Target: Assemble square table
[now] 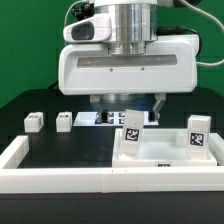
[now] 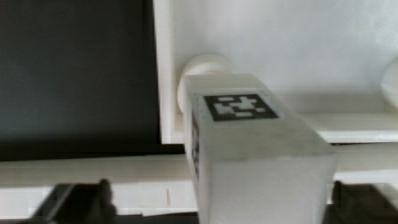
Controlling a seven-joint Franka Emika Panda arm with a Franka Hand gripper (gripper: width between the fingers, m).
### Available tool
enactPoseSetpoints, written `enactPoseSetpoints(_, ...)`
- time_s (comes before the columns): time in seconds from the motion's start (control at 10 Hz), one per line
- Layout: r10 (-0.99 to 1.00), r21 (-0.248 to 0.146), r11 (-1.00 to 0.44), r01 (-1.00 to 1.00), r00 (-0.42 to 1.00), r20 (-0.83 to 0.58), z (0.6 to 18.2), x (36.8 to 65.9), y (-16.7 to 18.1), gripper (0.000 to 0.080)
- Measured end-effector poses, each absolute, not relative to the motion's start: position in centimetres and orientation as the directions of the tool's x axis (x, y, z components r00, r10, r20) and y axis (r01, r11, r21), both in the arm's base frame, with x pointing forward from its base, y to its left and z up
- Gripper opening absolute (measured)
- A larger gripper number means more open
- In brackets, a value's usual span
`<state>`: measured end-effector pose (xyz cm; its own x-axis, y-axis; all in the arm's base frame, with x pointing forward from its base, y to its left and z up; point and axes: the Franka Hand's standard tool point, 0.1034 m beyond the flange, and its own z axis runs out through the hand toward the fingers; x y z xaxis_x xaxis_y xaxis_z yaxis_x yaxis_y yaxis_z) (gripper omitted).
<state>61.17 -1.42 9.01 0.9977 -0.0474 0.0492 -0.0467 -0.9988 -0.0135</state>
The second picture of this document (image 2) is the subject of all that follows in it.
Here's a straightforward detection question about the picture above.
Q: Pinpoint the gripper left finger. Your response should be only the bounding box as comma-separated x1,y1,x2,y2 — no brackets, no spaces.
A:
33,179,116,224

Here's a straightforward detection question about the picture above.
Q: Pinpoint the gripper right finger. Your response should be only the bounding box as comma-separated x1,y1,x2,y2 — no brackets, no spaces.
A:
328,181,398,224

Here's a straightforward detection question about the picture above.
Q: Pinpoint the white square tabletop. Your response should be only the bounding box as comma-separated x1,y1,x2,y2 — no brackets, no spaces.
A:
154,0,398,144

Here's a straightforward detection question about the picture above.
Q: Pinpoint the white U-shaped fence wall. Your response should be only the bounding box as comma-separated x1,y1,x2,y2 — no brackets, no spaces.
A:
0,143,398,220

